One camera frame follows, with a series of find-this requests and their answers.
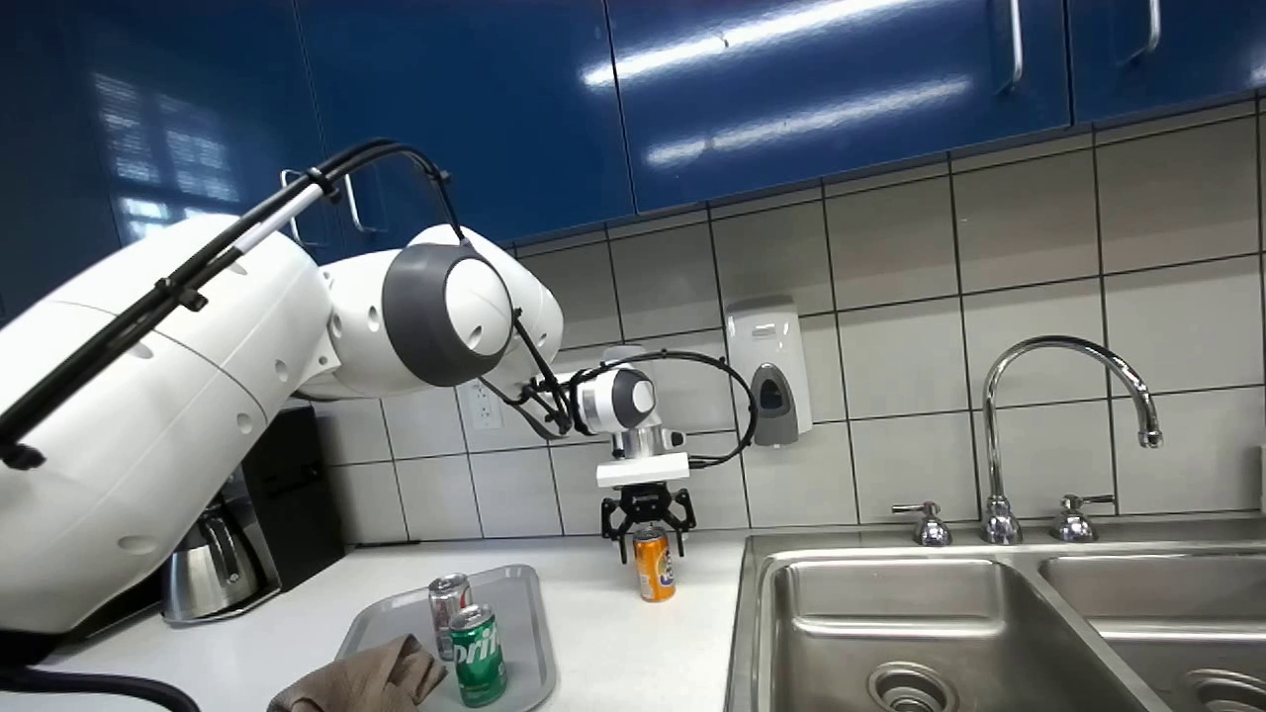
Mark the blue upper cabinets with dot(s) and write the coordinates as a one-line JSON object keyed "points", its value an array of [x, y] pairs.
{"points": [[126, 114]]}

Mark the orange soda can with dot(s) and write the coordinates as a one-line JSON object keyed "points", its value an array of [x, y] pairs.
{"points": [[653, 564]]}

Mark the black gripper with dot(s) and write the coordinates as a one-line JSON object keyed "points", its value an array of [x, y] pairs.
{"points": [[648, 502]]}

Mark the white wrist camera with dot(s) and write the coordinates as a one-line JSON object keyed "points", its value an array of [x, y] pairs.
{"points": [[643, 466]]}

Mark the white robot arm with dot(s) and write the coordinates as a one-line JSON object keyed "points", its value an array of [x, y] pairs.
{"points": [[140, 447]]}

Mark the grey plastic tray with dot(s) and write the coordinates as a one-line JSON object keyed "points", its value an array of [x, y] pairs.
{"points": [[517, 601]]}

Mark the steel coffee carafe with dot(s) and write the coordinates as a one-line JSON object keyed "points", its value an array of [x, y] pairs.
{"points": [[210, 570]]}

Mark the beige cloth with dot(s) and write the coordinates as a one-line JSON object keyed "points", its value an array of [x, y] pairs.
{"points": [[384, 676]]}

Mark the green soda can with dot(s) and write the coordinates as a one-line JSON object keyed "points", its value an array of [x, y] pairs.
{"points": [[475, 654]]}

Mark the black coffee maker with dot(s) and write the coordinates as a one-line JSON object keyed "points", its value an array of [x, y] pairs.
{"points": [[275, 523]]}

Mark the chrome gooseneck faucet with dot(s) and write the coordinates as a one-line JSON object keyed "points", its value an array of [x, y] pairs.
{"points": [[1029, 452]]}

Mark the grey soda can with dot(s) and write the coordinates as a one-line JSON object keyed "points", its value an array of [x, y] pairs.
{"points": [[448, 601]]}

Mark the white soap dispenser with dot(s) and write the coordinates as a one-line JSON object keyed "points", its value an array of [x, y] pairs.
{"points": [[768, 352]]}

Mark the stainless steel sink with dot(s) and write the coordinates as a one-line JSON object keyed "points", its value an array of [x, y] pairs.
{"points": [[1143, 619]]}

